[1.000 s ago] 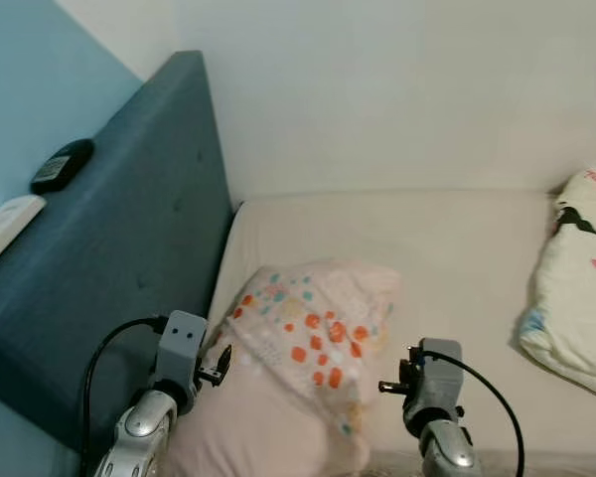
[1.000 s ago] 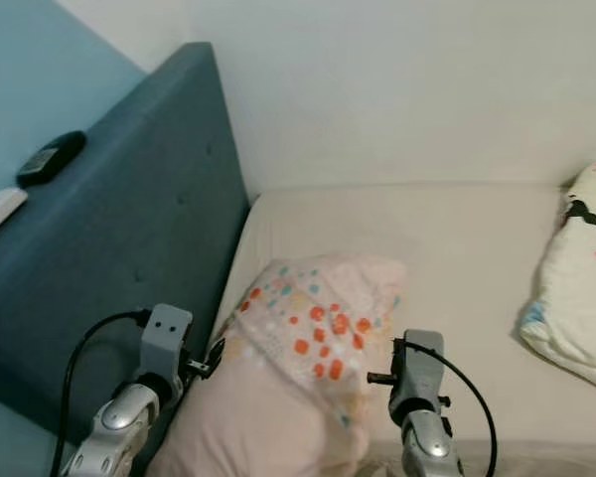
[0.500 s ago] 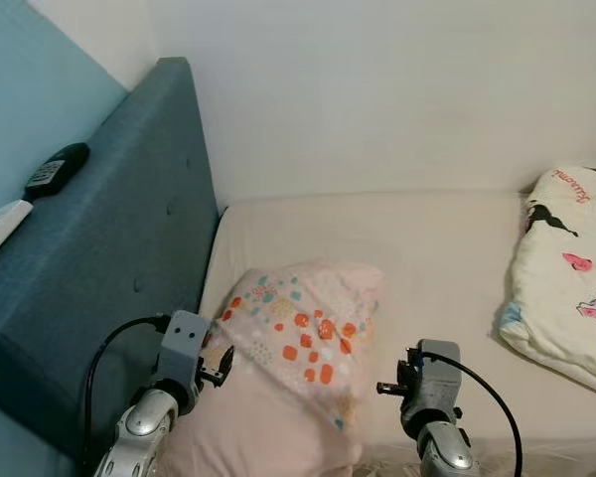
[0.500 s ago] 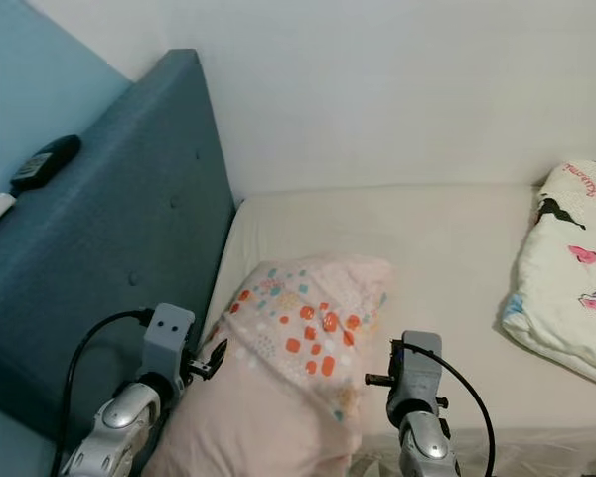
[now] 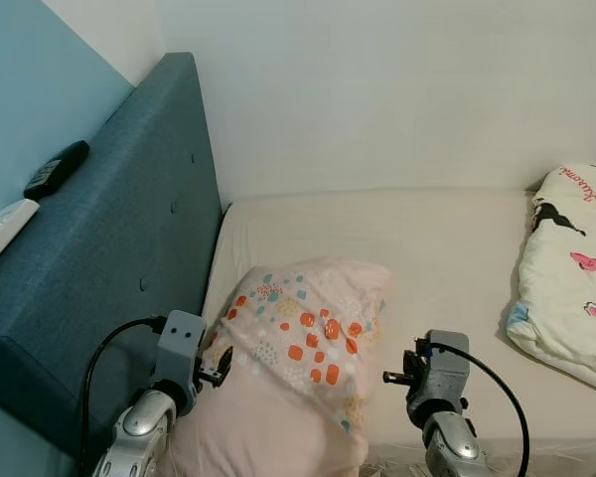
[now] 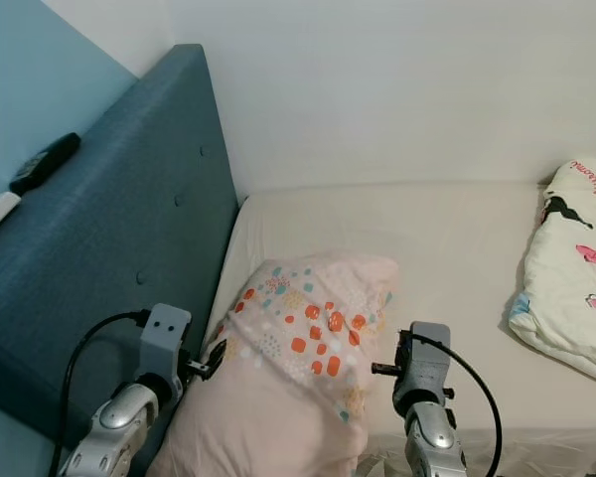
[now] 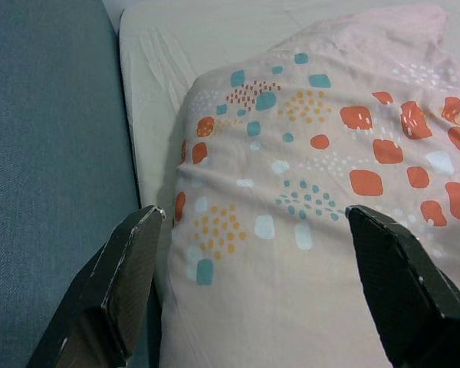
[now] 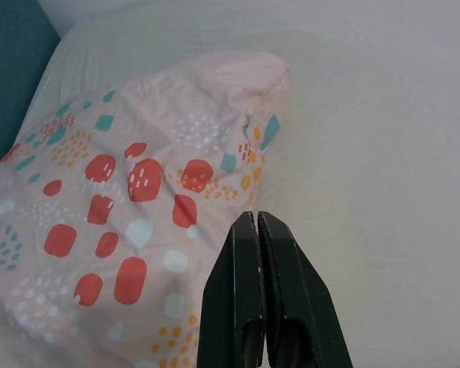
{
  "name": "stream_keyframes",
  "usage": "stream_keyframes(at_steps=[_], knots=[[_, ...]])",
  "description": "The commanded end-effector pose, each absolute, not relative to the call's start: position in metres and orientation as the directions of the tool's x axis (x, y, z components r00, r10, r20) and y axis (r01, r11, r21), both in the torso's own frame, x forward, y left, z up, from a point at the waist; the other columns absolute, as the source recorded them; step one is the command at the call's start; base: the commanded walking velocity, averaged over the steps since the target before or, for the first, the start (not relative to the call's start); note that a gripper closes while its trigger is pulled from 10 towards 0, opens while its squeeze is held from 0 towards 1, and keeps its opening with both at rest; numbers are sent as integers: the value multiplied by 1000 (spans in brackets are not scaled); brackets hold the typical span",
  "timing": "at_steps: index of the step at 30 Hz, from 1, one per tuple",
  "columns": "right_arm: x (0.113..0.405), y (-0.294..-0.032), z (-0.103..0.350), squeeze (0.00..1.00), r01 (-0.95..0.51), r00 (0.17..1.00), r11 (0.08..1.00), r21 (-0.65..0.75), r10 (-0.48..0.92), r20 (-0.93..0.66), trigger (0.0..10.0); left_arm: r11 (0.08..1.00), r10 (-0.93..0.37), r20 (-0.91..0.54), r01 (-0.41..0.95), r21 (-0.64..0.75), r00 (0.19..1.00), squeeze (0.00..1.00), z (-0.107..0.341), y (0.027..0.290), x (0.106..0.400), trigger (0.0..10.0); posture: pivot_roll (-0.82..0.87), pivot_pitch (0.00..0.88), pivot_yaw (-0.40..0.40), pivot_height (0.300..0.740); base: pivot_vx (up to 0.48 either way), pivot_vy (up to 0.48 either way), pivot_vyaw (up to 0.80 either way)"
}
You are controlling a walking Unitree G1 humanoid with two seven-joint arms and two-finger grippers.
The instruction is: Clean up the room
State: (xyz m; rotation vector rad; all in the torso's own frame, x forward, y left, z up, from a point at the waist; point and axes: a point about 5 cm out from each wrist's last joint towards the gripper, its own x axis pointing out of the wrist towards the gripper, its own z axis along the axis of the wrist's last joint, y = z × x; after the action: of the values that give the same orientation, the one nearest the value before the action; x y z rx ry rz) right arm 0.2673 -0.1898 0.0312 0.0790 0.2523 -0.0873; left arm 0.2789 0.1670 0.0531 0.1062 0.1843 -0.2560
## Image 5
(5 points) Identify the pink patterned pillow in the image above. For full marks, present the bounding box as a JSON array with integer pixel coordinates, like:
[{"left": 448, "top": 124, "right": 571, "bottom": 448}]
[{"left": 159, "top": 258, "right": 394, "bottom": 477}]

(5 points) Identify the mattress with beige sheet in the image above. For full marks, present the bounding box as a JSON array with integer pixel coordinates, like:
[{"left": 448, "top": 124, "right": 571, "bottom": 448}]
[{"left": 201, "top": 189, "right": 596, "bottom": 477}]

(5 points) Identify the teal upholstered headboard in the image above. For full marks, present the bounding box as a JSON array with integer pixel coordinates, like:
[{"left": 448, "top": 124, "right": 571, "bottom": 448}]
[{"left": 0, "top": 52, "right": 225, "bottom": 460}]

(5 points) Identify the cream cartoon print quilt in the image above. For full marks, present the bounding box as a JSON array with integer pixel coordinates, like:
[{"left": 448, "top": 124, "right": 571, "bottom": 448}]
[{"left": 505, "top": 164, "right": 596, "bottom": 398}]

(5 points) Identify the white remote control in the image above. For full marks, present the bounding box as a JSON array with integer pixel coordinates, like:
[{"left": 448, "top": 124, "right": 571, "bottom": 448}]
[{"left": 0, "top": 199, "right": 41, "bottom": 277}]

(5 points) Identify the black remote control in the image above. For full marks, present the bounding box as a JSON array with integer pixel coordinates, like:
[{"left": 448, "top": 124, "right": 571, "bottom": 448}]
[{"left": 23, "top": 140, "right": 91, "bottom": 202}]

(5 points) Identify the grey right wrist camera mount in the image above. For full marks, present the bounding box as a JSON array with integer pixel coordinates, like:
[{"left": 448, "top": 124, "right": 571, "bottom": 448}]
[{"left": 409, "top": 330, "right": 472, "bottom": 423}]

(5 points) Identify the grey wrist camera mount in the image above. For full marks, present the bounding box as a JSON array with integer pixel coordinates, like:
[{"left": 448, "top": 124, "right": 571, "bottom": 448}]
[
  {"left": 154, "top": 310, "right": 208, "bottom": 391},
  {"left": 409, "top": 330, "right": 472, "bottom": 423}
]

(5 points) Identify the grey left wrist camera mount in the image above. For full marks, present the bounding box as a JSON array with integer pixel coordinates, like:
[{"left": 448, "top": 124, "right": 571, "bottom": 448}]
[{"left": 154, "top": 310, "right": 208, "bottom": 391}]

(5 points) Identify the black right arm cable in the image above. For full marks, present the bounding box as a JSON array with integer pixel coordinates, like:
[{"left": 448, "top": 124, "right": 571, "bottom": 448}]
[{"left": 425, "top": 340, "right": 531, "bottom": 477}]

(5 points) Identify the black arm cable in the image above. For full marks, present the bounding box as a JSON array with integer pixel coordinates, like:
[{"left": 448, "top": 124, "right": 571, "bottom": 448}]
[
  {"left": 77, "top": 316, "right": 169, "bottom": 477},
  {"left": 425, "top": 340, "right": 531, "bottom": 477}
]

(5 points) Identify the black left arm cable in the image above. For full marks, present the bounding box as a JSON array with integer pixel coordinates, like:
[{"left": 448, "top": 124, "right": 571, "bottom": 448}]
[{"left": 77, "top": 316, "right": 169, "bottom": 477}]

